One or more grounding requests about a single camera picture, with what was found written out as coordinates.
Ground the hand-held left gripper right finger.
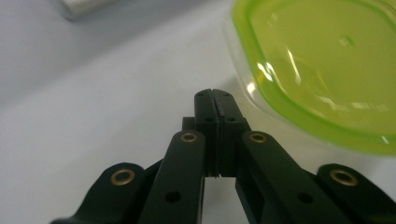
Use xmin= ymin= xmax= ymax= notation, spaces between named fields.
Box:
xmin=212 ymin=88 xmax=252 ymax=178

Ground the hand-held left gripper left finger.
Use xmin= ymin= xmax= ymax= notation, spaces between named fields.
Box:
xmin=181 ymin=88 xmax=220 ymax=177

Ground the round green plastic container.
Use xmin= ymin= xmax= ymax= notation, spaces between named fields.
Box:
xmin=221 ymin=0 xmax=396 ymax=157

